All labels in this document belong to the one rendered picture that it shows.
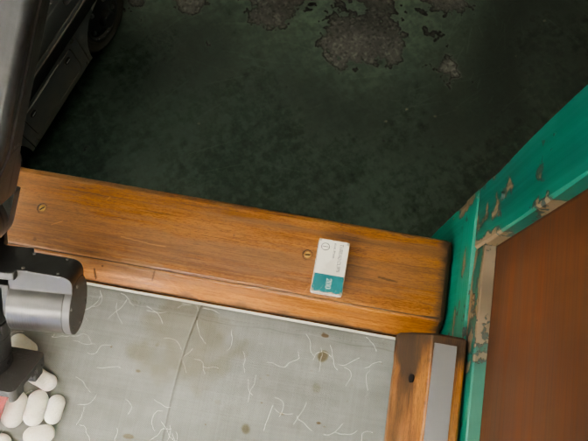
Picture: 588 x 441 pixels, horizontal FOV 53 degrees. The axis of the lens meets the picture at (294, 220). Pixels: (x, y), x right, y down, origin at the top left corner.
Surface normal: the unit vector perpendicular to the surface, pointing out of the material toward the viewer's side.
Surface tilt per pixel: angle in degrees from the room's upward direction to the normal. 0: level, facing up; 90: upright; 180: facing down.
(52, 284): 40
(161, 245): 0
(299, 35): 0
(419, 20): 0
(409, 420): 67
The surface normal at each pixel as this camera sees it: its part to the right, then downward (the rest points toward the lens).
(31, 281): 0.02, 0.42
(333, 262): 0.01, -0.25
